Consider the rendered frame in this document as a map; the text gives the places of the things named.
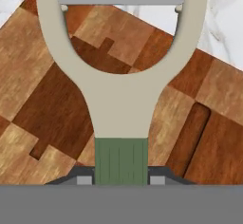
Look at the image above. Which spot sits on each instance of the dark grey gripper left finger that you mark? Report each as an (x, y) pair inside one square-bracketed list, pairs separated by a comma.
[(83, 176)]

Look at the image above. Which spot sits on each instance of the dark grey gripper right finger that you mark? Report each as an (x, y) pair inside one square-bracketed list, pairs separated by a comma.
[(158, 176)]

